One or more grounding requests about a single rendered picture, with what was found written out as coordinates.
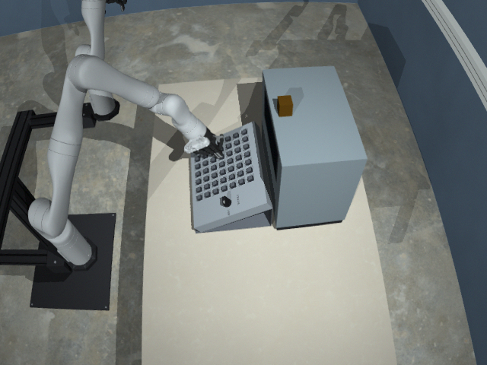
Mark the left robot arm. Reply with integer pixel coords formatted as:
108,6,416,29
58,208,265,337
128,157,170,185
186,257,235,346
75,0,116,116

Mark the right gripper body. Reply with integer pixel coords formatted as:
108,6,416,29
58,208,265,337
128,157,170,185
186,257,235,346
203,127,216,146

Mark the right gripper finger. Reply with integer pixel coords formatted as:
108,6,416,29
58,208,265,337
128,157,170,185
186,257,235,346
208,134,224,157
193,147,220,158

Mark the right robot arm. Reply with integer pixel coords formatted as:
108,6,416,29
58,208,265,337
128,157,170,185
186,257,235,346
28,54,210,265

